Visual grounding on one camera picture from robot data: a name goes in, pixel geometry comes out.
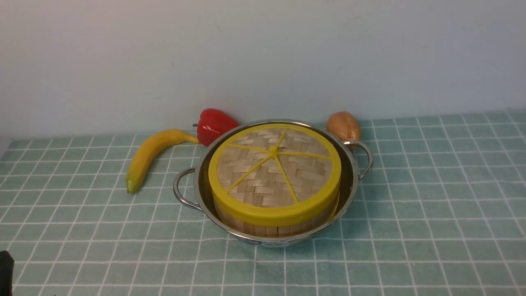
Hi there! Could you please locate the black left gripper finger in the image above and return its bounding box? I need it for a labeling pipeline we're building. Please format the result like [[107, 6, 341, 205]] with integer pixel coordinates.
[[0, 250, 15, 296]]

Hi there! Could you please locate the yellow banana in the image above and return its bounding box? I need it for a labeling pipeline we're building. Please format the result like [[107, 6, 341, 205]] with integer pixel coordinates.
[[125, 129, 199, 194]]

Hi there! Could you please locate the brown potato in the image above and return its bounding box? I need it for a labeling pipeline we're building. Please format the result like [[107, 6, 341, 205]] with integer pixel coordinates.
[[326, 111, 361, 142]]

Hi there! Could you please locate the green checkered tablecloth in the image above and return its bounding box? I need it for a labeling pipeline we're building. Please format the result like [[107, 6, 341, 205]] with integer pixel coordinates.
[[0, 112, 526, 296]]

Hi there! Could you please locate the yellow rimmed bamboo steamer basket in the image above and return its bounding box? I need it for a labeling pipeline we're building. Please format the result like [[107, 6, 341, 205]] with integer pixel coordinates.
[[214, 195, 339, 238]]

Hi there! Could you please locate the yellow rimmed bamboo steamer lid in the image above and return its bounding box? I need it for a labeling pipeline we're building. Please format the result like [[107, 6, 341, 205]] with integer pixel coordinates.
[[208, 123, 342, 227]]

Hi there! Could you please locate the red bell pepper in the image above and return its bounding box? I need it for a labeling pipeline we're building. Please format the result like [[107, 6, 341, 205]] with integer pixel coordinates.
[[193, 108, 239, 146]]

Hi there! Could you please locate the stainless steel pot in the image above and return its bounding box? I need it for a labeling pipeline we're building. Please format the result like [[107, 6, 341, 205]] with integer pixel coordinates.
[[173, 119, 374, 247]]

